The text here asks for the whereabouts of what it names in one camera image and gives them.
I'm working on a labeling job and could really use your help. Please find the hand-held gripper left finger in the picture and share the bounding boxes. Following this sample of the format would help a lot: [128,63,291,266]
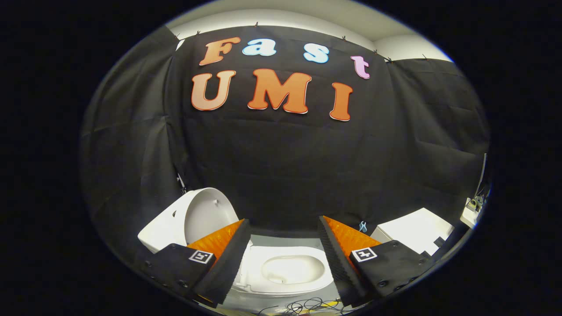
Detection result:
[141,219,252,309]

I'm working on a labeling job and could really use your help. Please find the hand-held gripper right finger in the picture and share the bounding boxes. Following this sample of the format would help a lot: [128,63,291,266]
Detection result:
[318,215,434,308]

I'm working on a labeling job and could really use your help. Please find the white toilet lid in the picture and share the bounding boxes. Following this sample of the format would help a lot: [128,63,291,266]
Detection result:
[184,188,240,246]

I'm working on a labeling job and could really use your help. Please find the white toilet with tank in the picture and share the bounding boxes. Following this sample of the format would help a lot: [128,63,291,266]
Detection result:
[137,192,335,298]

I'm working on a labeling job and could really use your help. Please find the white drawer cabinet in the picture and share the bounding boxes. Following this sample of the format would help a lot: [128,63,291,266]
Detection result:
[371,208,455,257]

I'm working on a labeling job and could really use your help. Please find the black backdrop cloth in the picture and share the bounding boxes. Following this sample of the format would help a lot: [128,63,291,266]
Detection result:
[80,24,490,264]

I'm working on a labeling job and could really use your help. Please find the tangle of black cables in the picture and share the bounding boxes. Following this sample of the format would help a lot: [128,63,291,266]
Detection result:
[258,297,354,316]

